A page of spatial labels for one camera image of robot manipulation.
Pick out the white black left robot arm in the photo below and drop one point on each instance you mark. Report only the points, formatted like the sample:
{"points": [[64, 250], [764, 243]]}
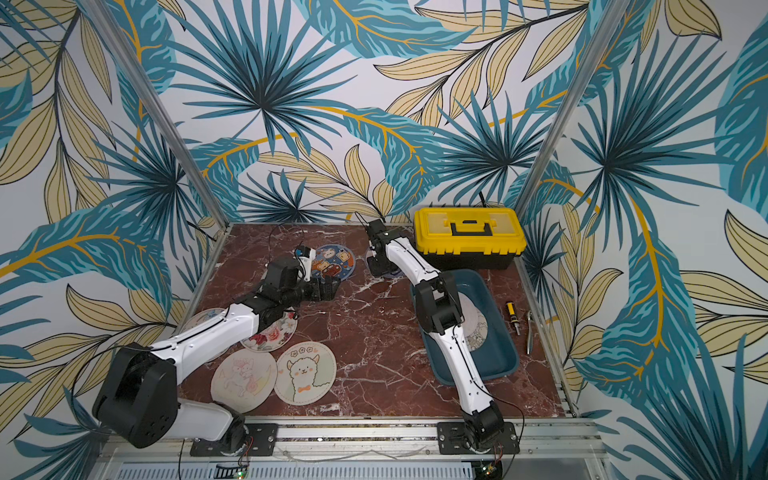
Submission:
{"points": [[139, 398]]}

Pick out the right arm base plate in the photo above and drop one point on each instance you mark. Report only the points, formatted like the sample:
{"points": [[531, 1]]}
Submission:
{"points": [[457, 438]]}

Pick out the beige doodle coaster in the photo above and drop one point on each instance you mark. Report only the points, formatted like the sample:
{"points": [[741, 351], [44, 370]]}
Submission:
{"points": [[200, 318]]}

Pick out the pale pink cat coaster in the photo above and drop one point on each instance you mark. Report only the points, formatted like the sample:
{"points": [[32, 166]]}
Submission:
{"points": [[244, 380]]}

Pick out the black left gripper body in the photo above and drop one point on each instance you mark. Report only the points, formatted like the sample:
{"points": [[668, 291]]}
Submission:
{"points": [[309, 291]]}

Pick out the pink unicorn coaster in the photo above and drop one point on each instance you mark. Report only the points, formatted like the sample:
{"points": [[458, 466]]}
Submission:
{"points": [[475, 325]]}

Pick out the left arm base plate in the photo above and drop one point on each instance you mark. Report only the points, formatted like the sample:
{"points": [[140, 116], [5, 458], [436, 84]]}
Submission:
{"points": [[243, 440]]}

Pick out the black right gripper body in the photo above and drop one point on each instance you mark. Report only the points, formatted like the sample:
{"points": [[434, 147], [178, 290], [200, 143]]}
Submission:
{"points": [[377, 233]]}

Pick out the yellow black screwdriver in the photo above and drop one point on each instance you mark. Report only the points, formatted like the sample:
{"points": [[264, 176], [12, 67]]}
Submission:
{"points": [[513, 318]]}

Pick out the blue denim bears coaster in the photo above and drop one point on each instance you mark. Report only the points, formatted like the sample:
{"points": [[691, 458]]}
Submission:
{"points": [[333, 260]]}

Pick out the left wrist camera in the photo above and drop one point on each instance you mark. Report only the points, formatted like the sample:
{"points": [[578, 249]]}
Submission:
{"points": [[305, 256]]}

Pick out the rose flower coaster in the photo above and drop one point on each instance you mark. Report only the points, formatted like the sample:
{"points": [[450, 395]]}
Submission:
{"points": [[275, 336]]}

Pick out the alpaca coaster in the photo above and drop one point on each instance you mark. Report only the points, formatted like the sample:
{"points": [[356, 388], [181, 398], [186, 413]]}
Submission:
{"points": [[306, 373]]}

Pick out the yellow black toolbox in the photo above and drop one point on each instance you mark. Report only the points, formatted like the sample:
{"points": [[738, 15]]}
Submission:
{"points": [[474, 238]]}

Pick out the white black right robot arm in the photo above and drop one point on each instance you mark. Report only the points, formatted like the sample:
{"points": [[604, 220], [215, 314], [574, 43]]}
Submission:
{"points": [[440, 316]]}

